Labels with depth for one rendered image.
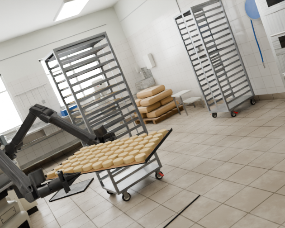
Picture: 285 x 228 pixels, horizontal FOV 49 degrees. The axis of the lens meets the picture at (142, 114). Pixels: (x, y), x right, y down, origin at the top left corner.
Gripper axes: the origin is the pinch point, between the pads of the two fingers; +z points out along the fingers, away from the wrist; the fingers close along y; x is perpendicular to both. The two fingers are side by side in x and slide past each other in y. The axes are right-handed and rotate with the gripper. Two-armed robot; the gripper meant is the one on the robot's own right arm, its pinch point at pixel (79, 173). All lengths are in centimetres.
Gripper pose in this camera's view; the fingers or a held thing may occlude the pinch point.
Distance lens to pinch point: 151.2
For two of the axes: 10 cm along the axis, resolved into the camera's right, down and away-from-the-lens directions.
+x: -3.5, -0.3, 9.4
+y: -3.5, -9.2, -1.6
